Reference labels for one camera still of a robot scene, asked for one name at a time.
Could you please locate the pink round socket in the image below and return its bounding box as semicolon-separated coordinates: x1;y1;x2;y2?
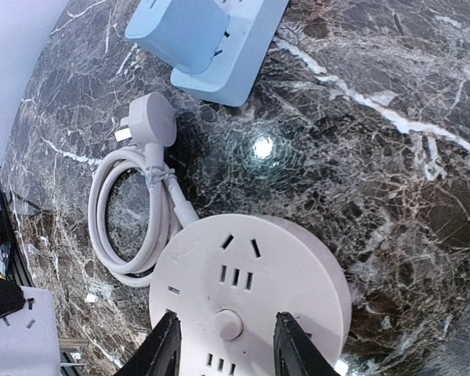
149;214;352;375

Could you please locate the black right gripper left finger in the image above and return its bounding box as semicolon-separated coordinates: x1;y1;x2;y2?
119;311;181;376

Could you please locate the white cube socket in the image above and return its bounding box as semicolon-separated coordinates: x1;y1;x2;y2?
0;287;60;375

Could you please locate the blue cube plug adapter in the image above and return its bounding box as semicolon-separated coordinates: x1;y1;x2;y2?
125;0;230;74

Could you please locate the pink cable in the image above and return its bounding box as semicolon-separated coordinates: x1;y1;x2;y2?
88;92;201;288

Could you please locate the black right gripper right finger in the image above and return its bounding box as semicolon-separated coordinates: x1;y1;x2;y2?
273;312;335;376

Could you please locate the blue power strip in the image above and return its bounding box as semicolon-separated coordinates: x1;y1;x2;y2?
170;0;288;107

